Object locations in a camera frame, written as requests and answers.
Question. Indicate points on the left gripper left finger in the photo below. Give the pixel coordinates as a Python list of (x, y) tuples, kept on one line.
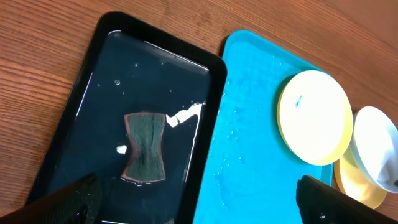
[(78, 202)]

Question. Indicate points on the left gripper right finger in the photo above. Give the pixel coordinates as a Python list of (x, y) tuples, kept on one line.
[(321, 203)]

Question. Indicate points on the yellow-green plate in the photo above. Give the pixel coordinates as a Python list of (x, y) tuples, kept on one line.
[(315, 118), (352, 182)]

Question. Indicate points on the light blue plate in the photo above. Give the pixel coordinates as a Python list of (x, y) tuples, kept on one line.
[(374, 147)]

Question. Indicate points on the green and tan sponge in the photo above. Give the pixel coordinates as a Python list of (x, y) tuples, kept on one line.
[(145, 131)]

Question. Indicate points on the teal plastic serving tray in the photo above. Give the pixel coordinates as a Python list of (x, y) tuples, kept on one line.
[(251, 175)]

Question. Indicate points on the black plastic tray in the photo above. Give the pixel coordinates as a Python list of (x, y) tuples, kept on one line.
[(131, 67)]

